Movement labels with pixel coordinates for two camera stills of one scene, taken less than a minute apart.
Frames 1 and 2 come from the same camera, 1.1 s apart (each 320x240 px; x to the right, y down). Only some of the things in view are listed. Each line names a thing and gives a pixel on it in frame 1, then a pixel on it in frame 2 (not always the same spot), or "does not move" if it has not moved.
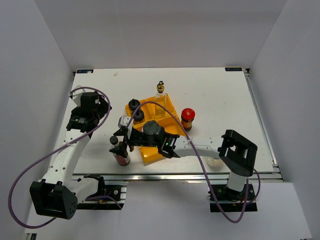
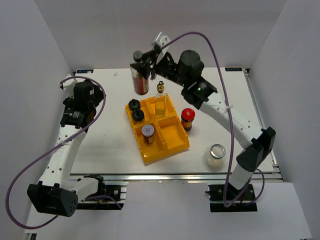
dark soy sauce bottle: x=120 y=160 to x=140 y=84
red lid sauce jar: x=187 y=116 does not move
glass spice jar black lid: x=139 y=116 does not move
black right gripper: x=121 y=150 to x=144 y=68
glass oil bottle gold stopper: x=161 y=98 does not move
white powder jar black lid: x=133 y=104 does not move
